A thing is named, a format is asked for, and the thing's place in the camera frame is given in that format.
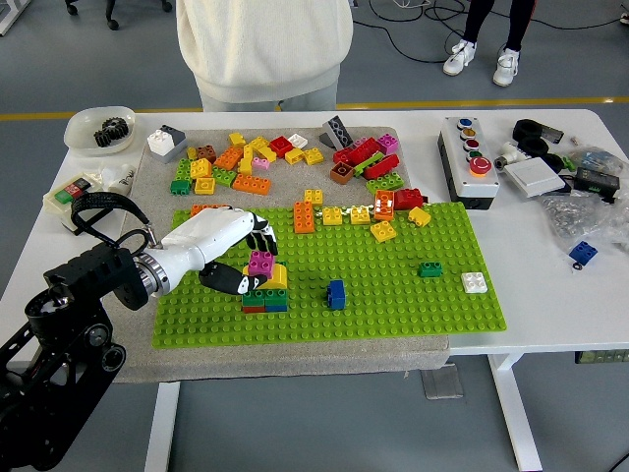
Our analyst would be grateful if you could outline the desk height control panel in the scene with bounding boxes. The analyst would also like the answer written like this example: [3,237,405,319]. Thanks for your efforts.
[574,348,629,365]

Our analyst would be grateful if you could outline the black floor cable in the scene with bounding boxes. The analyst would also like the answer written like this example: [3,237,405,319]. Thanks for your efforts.
[353,0,629,65]

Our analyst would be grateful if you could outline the green flat toy plate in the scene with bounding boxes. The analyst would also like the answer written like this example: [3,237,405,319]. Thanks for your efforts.
[353,151,385,174]

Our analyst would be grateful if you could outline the green studded baseplate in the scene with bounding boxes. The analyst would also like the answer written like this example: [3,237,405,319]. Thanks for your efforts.
[151,201,507,350]

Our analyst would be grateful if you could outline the grey floor plate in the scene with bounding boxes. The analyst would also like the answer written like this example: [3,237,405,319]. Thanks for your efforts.
[420,367,466,400]

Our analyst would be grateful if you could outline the white square toy brick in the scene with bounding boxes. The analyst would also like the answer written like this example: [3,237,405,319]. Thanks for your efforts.
[460,271,489,295]

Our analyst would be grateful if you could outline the grey-brown mat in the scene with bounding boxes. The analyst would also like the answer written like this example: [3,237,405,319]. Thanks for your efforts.
[87,126,452,385]

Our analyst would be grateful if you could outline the white pipe connector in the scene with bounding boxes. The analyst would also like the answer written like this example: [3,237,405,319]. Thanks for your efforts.
[493,142,530,171]

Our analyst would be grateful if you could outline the white desk frame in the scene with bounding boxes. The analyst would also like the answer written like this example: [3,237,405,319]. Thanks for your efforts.
[0,0,31,36]

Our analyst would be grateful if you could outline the lime green long toy brick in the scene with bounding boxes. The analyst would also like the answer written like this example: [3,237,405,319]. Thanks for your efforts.
[366,172,407,194]

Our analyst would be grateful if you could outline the white table leg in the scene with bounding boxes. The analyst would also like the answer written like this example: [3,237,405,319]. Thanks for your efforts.
[144,381,182,472]
[487,352,544,472]

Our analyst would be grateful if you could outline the black gears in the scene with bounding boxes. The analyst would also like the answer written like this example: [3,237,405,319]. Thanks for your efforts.
[92,117,131,148]

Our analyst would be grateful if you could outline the white table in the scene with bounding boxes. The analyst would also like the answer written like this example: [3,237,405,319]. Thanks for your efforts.
[0,108,629,369]

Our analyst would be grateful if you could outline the yellow long toy brick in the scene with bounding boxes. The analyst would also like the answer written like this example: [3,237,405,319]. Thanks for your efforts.
[243,136,271,158]

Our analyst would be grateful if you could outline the white plastic bowl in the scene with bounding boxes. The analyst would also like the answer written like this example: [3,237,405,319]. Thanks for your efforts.
[63,105,138,157]

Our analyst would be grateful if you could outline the white switch plate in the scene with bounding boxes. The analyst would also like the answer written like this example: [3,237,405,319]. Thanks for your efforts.
[503,159,567,199]

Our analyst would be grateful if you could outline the white plastic tube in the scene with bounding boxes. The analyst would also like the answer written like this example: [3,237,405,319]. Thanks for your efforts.
[100,163,138,200]

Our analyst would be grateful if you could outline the beige red-green switch box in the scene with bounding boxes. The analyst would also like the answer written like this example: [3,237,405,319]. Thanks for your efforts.
[42,174,115,236]

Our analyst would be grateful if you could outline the clear bag of screws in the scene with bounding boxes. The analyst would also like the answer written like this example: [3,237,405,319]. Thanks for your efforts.
[538,191,629,255]

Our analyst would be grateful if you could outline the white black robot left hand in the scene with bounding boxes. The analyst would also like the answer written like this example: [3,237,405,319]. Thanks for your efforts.
[146,206,280,296]

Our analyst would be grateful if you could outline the black office chair base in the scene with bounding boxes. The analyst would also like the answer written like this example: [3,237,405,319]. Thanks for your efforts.
[63,0,174,31]

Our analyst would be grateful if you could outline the blue tall toy brick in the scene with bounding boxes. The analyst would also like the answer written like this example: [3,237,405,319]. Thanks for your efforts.
[326,279,347,311]

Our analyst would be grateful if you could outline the grey white house brick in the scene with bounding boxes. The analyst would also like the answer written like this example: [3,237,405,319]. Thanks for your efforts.
[146,124,188,164]

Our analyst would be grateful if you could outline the clear bag of parts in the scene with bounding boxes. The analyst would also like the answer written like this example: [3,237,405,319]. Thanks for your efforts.
[569,145,629,173]

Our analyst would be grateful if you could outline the white push-button control box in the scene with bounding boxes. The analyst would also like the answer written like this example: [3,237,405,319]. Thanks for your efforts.
[436,116,501,211]

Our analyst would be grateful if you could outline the yellow arched toy brick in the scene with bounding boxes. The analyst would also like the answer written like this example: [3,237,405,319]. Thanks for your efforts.
[243,263,290,291]

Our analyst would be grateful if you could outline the black power adapter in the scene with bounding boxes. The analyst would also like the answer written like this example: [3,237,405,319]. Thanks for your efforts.
[572,166,621,204]

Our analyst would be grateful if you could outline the person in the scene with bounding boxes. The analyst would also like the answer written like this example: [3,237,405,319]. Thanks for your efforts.
[441,0,536,89]
[175,0,355,113]

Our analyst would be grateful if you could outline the red square toy brick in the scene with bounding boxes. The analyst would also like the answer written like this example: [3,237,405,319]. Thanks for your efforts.
[268,136,295,158]

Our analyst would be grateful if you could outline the red long toy brick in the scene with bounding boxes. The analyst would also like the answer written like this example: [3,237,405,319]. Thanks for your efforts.
[363,153,402,180]
[346,137,382,166]

